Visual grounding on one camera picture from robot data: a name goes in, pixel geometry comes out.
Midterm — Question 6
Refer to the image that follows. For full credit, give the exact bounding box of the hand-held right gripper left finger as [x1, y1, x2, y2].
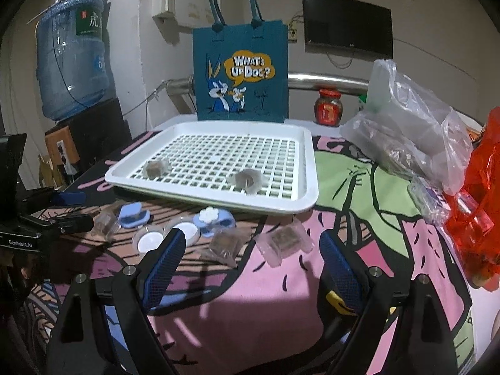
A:
[45, 228, 186, 375]

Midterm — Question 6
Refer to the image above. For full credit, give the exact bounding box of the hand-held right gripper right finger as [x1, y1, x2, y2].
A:
[318, 230, 465, 375]

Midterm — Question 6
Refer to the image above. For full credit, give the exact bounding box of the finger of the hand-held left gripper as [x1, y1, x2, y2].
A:
[51, 190, 88, 207]
[47, 213, 95, 237]

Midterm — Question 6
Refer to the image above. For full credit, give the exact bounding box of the clear brown cube packet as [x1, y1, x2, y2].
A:
[227, 169, 267, 196]
[143, 156, 171, 178]
[91, 209, 120, 239]
[200, 227, 251, 268]
[254, 221, 315, 268]

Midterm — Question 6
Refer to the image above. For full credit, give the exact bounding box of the white slotted plastic tray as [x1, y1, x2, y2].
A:
[105, 120, 319, 215]

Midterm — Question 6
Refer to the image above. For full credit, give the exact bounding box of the round clear plastic lid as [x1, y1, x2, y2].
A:
[132, 227, 165, 254]
[164, 217, 202, 248]

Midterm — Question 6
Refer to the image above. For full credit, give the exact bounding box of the white power strip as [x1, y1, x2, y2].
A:
[56, 140, 76, 175]

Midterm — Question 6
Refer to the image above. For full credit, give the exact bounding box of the wooden box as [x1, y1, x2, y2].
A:
[44, 127, 81, 177]

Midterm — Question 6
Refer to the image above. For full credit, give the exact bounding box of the blue clip with square top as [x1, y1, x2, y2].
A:
[117, 202, 153, 229]

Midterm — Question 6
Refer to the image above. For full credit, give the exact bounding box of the blue clip with white flower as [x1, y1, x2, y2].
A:
[198, 207, 237, 237]

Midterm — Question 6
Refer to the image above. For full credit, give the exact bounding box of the black water dispenser cabinet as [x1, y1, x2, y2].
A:
[58, 97, 134, 173]

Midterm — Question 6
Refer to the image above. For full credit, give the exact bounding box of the printed cartoon blanket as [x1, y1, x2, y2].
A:
[27, 123, 493, 375]

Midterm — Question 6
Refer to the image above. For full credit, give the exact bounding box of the small clear packet sleeve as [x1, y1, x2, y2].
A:
[407, 179, 451, 225]

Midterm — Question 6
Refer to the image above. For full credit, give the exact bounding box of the blue water jug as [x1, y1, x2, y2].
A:
[35, 0, 117, 122]

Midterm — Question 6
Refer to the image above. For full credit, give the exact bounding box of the red plastic bag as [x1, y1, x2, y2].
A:
[444, 107, 500, 292]

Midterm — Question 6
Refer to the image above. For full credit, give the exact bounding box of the large clear plastic bag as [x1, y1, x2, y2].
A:
[339, 58, 476, 197]

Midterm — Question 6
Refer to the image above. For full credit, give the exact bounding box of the red lidded sauce jar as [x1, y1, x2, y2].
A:
[314, 88, 345, 127]

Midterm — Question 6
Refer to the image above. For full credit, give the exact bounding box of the teal cartoon tote bag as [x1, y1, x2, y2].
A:
[192, 0, 290, 124]

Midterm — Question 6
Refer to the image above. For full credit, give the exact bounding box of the grey cable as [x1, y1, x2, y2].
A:
[144, 80, 169, 129]

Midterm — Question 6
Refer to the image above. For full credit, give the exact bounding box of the metal rail pipe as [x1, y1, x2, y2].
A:
[167, 72, 370, 97]

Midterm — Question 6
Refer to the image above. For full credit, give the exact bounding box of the beige wall switch box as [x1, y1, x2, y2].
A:
[147, 0, 177, 21]

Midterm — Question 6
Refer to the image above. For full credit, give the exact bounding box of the wall-mounted black television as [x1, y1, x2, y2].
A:
[302, 0, 393, 59]

